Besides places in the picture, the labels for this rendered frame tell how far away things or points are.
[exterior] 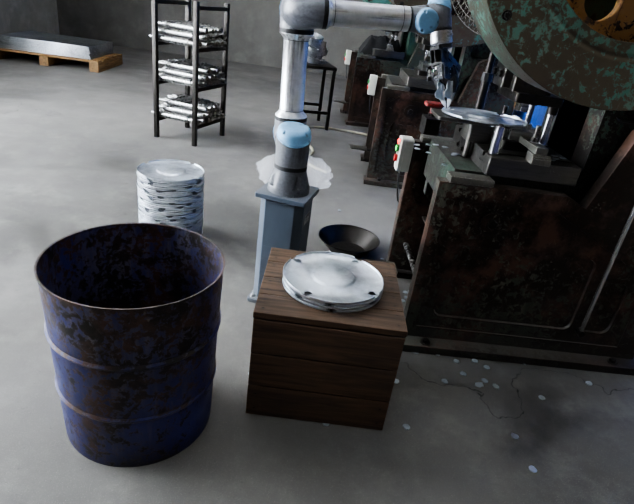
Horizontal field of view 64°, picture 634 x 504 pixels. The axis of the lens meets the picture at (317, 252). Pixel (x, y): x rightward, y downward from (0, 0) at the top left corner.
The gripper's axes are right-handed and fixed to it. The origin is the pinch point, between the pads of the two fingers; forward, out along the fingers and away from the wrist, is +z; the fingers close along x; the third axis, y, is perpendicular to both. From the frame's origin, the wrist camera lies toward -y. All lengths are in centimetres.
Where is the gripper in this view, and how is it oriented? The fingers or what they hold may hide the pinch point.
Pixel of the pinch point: (447, 103)
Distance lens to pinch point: 196.7
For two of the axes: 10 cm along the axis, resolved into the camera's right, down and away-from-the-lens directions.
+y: -6.8, 2.5, -6.9
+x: 7.3, 0.8, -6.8
